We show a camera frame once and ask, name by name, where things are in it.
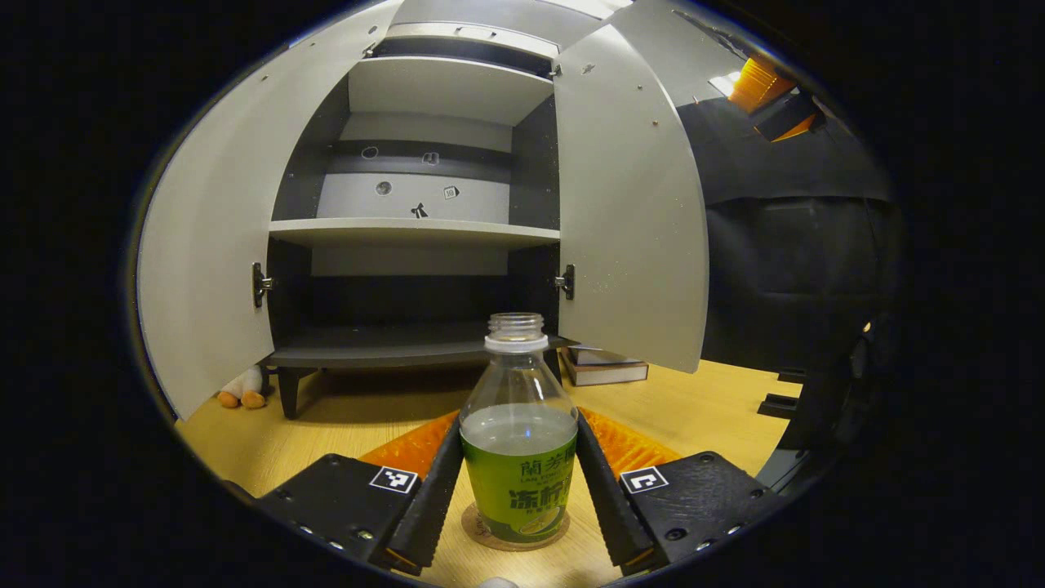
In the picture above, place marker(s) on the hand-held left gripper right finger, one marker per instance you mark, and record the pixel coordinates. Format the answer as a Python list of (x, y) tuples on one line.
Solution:
[(600, 490)]

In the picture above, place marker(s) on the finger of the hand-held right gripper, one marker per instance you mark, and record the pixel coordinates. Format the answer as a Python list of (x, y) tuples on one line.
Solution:
[(759, 86), (788, 118)]

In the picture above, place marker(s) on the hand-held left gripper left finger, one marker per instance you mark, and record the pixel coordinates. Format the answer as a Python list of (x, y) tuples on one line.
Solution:
[(437, 506)]

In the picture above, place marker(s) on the green label plastic bottle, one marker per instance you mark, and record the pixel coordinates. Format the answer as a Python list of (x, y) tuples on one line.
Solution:
[(518, 474)]

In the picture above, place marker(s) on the light grey cabinet door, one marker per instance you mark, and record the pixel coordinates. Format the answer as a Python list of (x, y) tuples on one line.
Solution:
[(629, 220), (212, 245)]

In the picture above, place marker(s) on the grey cabinet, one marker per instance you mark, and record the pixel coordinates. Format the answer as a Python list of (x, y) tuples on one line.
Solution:
[(408, 302)]

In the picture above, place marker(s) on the white cabinet shelf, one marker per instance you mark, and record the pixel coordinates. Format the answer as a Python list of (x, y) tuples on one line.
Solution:
[(408, 233), (441, 86)]

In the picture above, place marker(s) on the ceiling light panel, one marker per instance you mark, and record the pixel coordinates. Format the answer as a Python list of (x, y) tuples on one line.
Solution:
[(724, 83)]

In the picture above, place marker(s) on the brown cover book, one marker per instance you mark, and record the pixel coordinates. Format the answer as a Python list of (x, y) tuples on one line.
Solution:
[(608, 374)]

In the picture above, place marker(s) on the black backdrop cloth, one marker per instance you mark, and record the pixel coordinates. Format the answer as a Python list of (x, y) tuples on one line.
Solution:
[(775, 245)]

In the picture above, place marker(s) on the grey cover book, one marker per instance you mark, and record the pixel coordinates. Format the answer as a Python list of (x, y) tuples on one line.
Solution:
[(600, 355)]

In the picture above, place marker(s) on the black stand foot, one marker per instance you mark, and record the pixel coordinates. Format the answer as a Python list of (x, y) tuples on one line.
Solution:
[(777, 406), (790, 376)]

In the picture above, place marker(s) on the plush penguin toy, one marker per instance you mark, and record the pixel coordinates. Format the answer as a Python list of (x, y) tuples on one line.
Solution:
[(243, 390)]

